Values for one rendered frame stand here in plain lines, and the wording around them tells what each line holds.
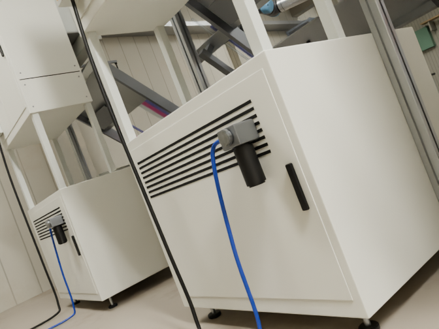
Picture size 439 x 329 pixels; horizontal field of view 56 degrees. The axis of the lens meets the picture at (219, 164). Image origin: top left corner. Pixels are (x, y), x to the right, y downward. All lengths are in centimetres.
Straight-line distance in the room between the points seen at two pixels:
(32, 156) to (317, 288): 356
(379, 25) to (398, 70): 12
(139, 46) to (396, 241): 464
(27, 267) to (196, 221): 297
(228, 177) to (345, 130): 29
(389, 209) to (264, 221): 28
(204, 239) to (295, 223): 35
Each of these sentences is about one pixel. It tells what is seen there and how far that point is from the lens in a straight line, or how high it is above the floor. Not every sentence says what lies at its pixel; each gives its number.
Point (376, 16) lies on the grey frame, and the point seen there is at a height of 65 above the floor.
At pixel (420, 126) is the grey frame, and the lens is 116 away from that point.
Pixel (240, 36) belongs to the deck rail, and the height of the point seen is 93.
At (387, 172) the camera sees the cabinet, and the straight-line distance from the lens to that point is 103.
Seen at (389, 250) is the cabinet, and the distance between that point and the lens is 98.
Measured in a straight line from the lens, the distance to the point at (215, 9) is 175.
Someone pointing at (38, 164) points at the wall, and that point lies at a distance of 421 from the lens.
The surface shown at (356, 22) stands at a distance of 175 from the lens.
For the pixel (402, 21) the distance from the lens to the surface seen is 171.
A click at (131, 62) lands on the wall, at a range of 515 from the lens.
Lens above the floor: 43
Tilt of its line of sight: 1 degrees up
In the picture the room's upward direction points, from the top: 21 degrees counter-clockwise
